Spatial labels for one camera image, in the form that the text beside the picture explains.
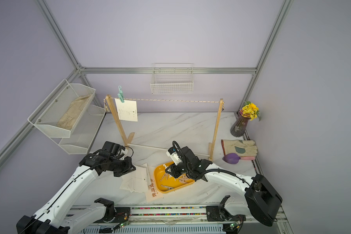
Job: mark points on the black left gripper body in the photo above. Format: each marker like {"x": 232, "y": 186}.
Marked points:
{"x": 122, "y": 167}

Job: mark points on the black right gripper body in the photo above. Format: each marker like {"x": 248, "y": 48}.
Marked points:
{"x": 180, "y": 169}

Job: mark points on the pink wooden clothespin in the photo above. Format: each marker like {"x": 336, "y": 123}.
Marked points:
{"x": 164, "y": 177}

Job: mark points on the grey plastic clothespin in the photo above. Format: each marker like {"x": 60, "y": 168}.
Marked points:
{"x": 167, "y": 187}

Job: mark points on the pink lettered postcard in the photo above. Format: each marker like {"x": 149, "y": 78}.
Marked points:
{"x": 153, "y": 193}

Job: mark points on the green plastic clothespin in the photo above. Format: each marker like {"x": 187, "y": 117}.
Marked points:
{"x": 121, "y": 94}

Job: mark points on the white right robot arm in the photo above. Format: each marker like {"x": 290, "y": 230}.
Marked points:
{"x": 263, "y": 201}

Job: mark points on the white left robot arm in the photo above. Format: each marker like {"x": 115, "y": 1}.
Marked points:
{"x": 51, "y": 218}

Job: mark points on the yellow plastic tray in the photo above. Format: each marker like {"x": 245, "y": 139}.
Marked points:
{"x": 172, "y": 182}

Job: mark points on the wooden clothesline rack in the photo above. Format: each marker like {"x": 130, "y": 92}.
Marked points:
{"x": 157, "y": 130}

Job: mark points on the purple pink toy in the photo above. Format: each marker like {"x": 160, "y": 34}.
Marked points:
{"x": 233, "y": 158}

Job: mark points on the white mesh lower shelf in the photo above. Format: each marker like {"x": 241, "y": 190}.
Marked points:
{"x": 84, "y": 134}

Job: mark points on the white mesh shelf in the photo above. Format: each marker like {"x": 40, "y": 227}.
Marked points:
{"x": 47, "y": 115}
{"x": 84, "y": 134}

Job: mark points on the beige work gloves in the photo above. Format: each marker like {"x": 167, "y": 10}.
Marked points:
{"x": 243, "y": 148}

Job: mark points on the dark purple vase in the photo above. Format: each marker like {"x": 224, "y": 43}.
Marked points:
{"x": 239, "y": 127}

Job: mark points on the beige cloth in shelf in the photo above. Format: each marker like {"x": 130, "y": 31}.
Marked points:
{"x": 69, "y": 119}

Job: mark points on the white mesh upper shelf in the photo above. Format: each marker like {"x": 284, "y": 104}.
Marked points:
{"x": 47, "y": 115}

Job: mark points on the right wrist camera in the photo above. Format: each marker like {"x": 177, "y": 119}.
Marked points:
{"x": 173, "y": 154}

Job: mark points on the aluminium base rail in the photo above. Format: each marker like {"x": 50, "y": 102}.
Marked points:
{"x": 167, "y": 220}

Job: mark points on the white wire wall basket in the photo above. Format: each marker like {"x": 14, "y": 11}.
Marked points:
{"x": 172, "y": 78}

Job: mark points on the aluminium cage frame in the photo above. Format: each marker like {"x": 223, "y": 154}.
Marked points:
{"x": 81, "y": 72}

